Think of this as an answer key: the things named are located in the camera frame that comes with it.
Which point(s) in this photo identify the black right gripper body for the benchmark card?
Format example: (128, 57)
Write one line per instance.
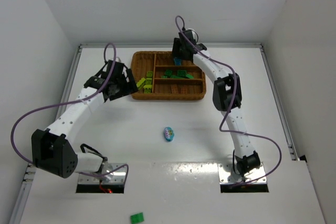
(179, 51)

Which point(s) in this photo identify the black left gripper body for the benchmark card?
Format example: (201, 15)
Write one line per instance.
(125, 83)

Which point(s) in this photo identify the teal long lego brick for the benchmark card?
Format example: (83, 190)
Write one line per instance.
(177, 61)

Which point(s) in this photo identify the lime long lego brick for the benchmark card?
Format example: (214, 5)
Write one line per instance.
(141, 83)

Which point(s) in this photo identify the green small square lego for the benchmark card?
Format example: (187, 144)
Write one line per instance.
(182, 73)

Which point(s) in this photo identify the lime angled lego brick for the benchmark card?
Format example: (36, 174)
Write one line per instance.
(147, 88)

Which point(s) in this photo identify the lime hollow square lego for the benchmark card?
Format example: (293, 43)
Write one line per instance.
(148, 81)

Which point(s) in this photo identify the green tall lego brick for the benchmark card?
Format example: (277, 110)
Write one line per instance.
(168, 73)

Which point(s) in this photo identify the brown wicker divided basket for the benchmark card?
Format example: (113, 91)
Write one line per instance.
(159, 77)

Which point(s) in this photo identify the brown lego plate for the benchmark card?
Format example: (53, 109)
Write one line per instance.
(183, 90)
(174, 89)

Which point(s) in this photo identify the lime square lego brick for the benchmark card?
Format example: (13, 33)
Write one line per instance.
(149, 74)

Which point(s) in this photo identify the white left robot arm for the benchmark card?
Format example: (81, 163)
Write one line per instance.
(52, 149)

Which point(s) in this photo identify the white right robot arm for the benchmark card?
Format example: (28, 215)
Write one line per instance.
(227, 97)

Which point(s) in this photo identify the teal rounded printed lego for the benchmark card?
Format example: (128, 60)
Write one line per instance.
(168, 134)

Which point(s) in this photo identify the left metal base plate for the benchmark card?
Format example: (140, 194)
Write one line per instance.
(110, 174)

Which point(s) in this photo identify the metal base plate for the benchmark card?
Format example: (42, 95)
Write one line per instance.
(227, 175)
(110, 174)

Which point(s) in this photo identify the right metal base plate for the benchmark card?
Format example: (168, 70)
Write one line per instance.
(227, 175)

